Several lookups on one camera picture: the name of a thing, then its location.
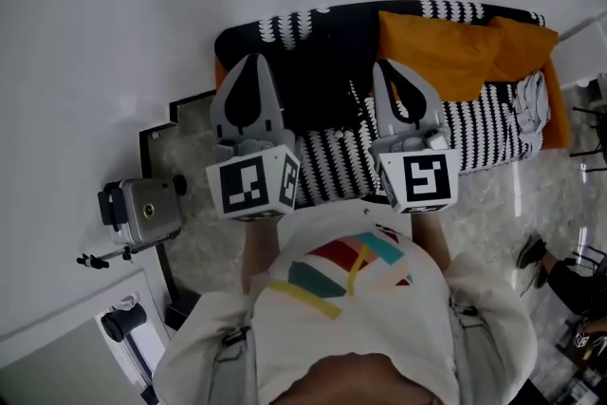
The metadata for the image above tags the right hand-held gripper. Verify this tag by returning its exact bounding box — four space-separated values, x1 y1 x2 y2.
368 59 461 215

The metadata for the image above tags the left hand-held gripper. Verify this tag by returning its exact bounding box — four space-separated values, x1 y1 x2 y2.
205 53 303 223

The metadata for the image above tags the black garment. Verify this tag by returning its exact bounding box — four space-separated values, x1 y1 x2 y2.
274 21 381 134

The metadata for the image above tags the orange sofa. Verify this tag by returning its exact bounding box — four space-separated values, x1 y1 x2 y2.
213 0 572 210

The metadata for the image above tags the person's left forearm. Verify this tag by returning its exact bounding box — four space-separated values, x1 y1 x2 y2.
240 216 283 295

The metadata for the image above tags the person's right forearm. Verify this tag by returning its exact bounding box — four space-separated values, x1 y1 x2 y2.
410 211 452 271

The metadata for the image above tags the black white patterned blanket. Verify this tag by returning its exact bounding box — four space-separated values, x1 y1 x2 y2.
213 0 547 209

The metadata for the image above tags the crumpled white cloth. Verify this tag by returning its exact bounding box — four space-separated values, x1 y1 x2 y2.
511 70 552 137

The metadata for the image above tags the white cabinet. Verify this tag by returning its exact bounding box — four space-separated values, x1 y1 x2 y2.
552 11 607 91

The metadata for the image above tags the black metal chair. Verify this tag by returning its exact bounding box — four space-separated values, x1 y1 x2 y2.
568 106 607 173

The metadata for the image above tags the metal rod with black clamp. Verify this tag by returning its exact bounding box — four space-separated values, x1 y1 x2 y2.
76 244 143 270

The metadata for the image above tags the white shirt with colourful print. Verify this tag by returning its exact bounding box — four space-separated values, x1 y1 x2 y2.
152 198 540 405

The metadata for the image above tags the black cylinder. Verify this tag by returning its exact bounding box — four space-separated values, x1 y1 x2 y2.
101 302 148 342

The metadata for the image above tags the white framed window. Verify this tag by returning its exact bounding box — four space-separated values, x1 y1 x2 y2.
0 267 172 405

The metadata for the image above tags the grey shoulder strap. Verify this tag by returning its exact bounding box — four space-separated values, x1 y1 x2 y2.
208 324 260 405
448 298 500 405

